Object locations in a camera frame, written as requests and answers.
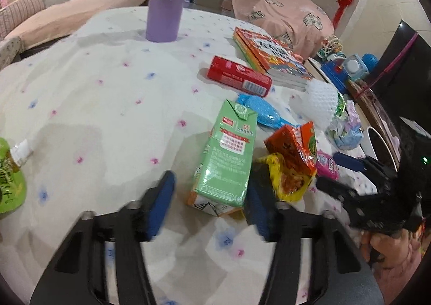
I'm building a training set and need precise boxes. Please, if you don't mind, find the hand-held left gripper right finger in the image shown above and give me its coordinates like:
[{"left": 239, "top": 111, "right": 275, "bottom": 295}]
[{"left": 244, "top": 162, "right": 384, "bottom": 305}]

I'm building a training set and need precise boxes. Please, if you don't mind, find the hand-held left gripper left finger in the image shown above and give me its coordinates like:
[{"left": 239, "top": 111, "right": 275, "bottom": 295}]
[{"left": 30, "top": 170, "right": 177, "bottom": 305}]

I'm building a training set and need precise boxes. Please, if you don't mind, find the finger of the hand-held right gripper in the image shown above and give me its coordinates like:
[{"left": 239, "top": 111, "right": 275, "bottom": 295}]
[
  {"left": 316, "top": 176, "right": 379, "bottom": 225},
  {"left": 333, "top": 151, "right": 398, "bottom": 185}
]

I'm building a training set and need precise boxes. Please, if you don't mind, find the pink snack packet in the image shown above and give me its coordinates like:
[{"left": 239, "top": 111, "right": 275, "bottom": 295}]
[{"left": 315, "top": 150, "right": 340, "bottom": 178}]

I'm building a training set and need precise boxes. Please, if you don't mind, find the lilac plastic wrapper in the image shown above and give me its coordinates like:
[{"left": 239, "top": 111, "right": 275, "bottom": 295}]
[{"left": 328, "top": 101, "right": 364, "bottom": 150}]

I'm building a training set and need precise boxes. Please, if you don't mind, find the yellow snack wrapper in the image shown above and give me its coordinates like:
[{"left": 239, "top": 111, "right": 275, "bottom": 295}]
[{"left": 258, "top": 153, "right": 317, "bottom": 203}]

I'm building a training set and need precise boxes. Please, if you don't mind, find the white round waste bin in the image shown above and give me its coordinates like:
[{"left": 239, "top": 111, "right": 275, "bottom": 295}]
[{"left": 365, "top": 126, "right": 401, "bottom": 171}]

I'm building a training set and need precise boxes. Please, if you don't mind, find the green drink carton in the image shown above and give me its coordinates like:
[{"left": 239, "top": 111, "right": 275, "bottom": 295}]
[{"left": 186, "top": 99, "right": 258, "bottom": 218}]

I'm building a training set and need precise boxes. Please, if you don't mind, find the orange snack wrapper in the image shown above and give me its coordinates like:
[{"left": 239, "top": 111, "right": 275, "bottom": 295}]
[{"left": 263, "top": 121, "right": 318, "bottom": 177}]

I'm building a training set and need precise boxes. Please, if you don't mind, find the white foam fruit net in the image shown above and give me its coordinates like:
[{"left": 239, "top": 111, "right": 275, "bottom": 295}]
[{"left": 301, "top": 80, "right": 338, "bottom": 130}]

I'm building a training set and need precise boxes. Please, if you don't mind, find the blue plastic packet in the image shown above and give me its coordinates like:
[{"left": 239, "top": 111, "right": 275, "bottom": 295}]
[{"left": 237, "top": 94, "right": 298, "bottom": 129}]

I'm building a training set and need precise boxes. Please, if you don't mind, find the red snack box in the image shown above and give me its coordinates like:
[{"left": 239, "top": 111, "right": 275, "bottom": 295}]
[{"left": 207, "top": 56, "right": 273, "bottom": 97}]

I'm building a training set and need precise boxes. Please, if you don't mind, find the green drink pouch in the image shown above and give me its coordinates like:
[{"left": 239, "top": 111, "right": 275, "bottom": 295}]
[{"left": 0, "top": 137, "right": 33, "bottom": 214}]

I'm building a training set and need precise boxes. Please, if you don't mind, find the person's right forearm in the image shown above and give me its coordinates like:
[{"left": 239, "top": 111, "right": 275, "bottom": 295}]
[{"left": 370, "top": 258, "right": 423, "bottom": 305}]

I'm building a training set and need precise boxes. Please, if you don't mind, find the person's right hand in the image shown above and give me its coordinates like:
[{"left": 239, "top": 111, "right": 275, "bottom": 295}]
[{"left": 360, "top": 229, "right": 423, "bottom": 270}]

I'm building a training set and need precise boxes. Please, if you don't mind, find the blue toy set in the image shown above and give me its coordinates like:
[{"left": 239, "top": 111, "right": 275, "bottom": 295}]
[{"left": 320, "top": 54, "right": 369, "bottom": 90}]

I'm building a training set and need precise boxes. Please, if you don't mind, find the blue spiky ball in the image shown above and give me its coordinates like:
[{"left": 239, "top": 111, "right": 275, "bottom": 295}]
[{"left": 360, "top": 53, "right": 379, "bottom": 73}]

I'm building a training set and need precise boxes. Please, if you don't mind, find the magenta rod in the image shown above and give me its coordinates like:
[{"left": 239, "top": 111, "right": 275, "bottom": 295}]
[{"left": 362, "top": 32, "right": 418, "bottom": 90}]

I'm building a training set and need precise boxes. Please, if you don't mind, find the black television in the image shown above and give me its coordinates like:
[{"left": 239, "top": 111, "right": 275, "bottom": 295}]
[{"left": 365, "top": 20, "right": 431, "bottom": 130}]

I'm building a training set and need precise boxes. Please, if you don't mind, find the colourful thick book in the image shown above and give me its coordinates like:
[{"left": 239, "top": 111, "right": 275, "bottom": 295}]
[{"left": 233, "top": 27, "right": 315, "bottom": 91}]

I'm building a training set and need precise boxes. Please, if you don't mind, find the pink printed furniture cover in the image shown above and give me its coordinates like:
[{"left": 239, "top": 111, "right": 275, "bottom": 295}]
[{"left": 220, "top": 0, "right": 335, "bottom": 56}]

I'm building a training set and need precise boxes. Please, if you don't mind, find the pink pillow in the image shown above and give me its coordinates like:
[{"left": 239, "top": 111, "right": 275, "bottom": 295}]
[{"left": 5, "top": 0, "right": 149, "bottom": 49}]

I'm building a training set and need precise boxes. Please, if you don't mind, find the plaid pillow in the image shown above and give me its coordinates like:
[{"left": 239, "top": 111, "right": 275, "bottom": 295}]
[{"left": 0, "top": 0, "right": 51, "bottom": 39}]

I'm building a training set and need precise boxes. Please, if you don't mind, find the wire ball toy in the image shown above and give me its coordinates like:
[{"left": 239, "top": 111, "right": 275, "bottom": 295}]
[{"left": 318, "top": 35, "right": 344, "bottom": 59}]

